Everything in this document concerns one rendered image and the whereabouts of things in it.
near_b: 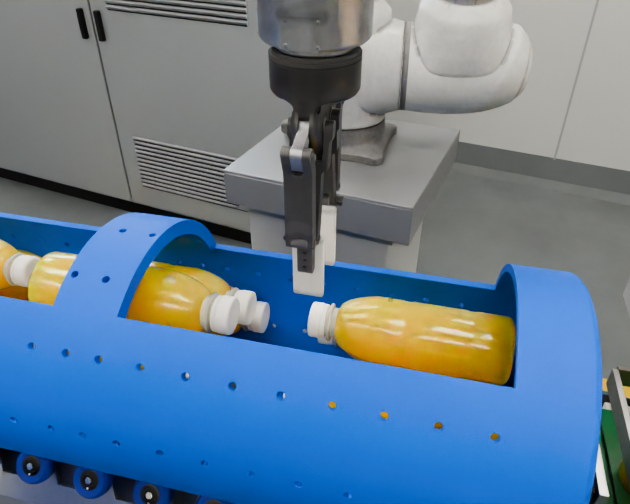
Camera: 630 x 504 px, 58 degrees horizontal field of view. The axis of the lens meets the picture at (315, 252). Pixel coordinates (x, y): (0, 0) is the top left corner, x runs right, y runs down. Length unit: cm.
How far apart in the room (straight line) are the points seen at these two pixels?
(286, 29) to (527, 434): 35
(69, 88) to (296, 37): 253
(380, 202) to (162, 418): 55
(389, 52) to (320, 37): 59
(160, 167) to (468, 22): 198
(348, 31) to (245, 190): 65
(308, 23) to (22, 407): 42
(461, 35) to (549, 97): 234
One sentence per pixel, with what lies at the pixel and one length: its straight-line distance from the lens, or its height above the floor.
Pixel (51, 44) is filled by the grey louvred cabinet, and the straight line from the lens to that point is 290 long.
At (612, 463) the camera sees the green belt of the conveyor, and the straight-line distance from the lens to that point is 87.
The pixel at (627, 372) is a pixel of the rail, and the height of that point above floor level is 98.
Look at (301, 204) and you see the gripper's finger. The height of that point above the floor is 131.
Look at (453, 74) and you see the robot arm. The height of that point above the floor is 124.
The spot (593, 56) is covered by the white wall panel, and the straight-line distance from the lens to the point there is 324.
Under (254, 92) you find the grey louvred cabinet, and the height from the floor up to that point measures 77.
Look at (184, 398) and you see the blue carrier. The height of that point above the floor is 117.
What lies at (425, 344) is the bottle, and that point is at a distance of 58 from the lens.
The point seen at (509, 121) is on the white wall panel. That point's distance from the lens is 337.
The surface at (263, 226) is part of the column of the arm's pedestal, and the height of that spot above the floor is 92.
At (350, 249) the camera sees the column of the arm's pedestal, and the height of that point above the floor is 92.
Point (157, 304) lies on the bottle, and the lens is 57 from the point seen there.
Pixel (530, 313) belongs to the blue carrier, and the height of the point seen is 123.
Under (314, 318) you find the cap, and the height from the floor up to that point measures 113.
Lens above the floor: 155
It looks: 36 degrees down
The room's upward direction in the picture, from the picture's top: straight up
